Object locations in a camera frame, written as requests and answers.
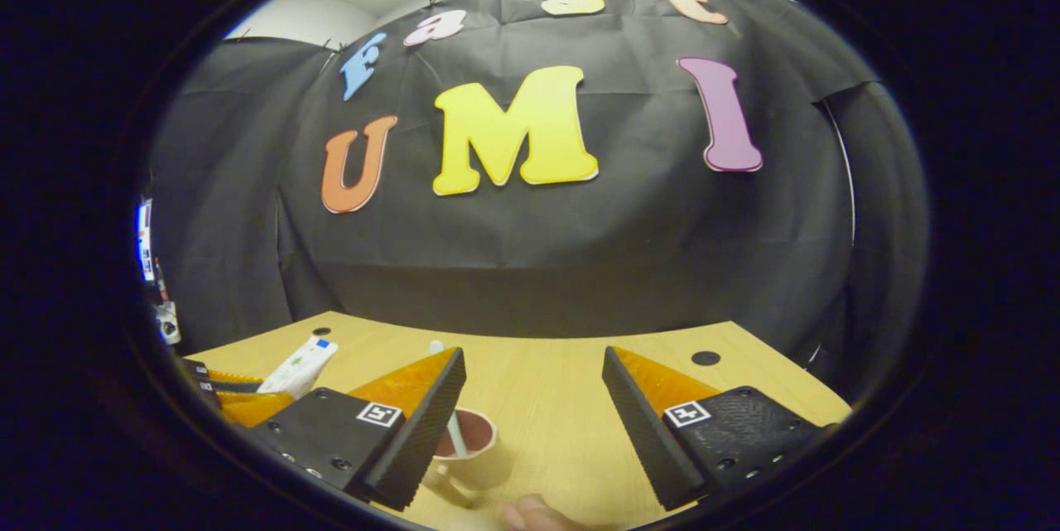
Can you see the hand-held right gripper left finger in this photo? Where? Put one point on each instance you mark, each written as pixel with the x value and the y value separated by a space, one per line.
pixel 431 423

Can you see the black backdrop cloth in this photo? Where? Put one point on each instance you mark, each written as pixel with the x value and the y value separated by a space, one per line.
pixel 580 241

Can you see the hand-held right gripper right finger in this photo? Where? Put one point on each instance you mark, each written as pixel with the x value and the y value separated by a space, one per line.
pixel 642 423

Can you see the pale green toothbrush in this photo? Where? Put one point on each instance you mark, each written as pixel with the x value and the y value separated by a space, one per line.
pixel 456 436

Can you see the computer monitor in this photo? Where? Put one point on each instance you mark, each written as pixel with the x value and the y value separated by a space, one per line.
pixel 145 241

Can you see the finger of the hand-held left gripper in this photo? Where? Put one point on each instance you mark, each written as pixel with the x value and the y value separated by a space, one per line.
pixel 232 378
pixel 248 408

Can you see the white toothpaste tube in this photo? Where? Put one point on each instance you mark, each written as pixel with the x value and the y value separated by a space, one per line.
pixel 300 367

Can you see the beige cup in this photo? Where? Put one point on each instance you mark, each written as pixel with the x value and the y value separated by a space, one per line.
pixel 480 465

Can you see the wooden desktop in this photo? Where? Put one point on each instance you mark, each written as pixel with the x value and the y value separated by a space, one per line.
pixel 555 398

